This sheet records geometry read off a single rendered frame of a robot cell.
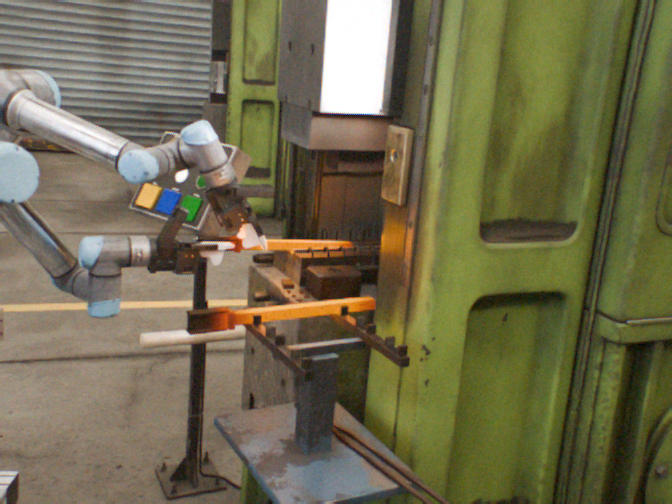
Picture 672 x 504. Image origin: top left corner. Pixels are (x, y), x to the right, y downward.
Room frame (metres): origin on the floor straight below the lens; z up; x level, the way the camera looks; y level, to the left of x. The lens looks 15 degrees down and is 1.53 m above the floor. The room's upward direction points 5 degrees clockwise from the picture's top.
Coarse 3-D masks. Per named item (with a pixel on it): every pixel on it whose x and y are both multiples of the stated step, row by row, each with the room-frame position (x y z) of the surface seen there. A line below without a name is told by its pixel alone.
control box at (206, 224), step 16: (160, 144) 2.57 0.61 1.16; (240, 160) 2.40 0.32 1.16; (176, 176) 2.45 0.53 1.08; (192, 176) 2.41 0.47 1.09; (240, 176) 2.40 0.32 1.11; (160, 192) 2.45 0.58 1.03; (192, 192) 2.37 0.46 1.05; (144, 208) 2.45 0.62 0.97; (208, 208) 2.31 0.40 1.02; (192, 224) 2.30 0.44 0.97; (208, 224) 2.31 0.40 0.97
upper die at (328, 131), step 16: (288, 112) 2.08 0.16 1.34; (304, 112) 1.99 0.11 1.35; (288, 128) 2.08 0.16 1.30; (304, 128) 1.98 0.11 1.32; (320, 128) 1.96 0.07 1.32; (336, 128) 1.97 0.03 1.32; (352, 128) 1.99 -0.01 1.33; (368, 128) 2.01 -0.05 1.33; (384, 128) 2.03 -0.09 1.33; (304, 144) 1.97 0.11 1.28; (320, 144) 1.96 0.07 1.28; (336, 144) 1.98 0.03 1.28; (352, 144) 1.99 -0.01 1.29; (368, 144) 2.01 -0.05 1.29; (384, 144) 2.03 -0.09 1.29
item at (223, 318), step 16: (288, 304) 1.64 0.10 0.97; (304, 304) 1.65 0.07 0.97; (320, 304) 1.66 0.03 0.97; (336, 304) 1.67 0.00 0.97; (352, 304) 1.69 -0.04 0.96; (368, 304) 1.71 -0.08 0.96; (192, 320) 1.50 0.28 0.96; (208, 320) 1.52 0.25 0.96; (224, 320) 1.54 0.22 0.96; (240, 320) 1.55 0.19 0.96; (272, 320) 1.59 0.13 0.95
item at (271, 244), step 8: (200, 240) 1.90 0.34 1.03; (208, 240) 1.90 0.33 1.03; (216, 240) 1.91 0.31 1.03; (224, 240) 1.92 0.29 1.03; (232, 240) 1.93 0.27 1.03; (240, 240) 1.93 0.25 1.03; (272, 240) 1.99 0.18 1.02; (280, 240) 2.00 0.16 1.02; (288, 240) 2.01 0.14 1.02; (296, 240) 2.03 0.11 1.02; (304, 240) 2.04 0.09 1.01; (232, 248) 1.93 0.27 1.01; (240, 248) 1.93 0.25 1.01; (248, 248) 1.95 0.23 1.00; (256, 248) 1.96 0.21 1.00; (272, 248) 1.98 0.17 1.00; (280, 248) 1.98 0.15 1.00; (288, 248) 1.99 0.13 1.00; (296, 248) 2.00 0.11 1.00; (304, 248) 2.01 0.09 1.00
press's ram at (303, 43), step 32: (288, 0) 2.12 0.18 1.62; (320, 0) 1.94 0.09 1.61; (352, 0) 1.93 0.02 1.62; (384, 0) 1.96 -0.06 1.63; (288, 32) 2.11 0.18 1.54; (320, 32) 1.93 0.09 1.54; (352, 32) 1.93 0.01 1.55; (384, 32) 1.96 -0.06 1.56; (288, 64) 2.10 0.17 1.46; (320, 64) 1.91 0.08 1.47; (352, 64) 1.93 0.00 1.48; (384, 64) 1.97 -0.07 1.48; (288, 96) 2.09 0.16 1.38; (320, 96) 1.90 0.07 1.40; (352, 96) 1.93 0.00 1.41
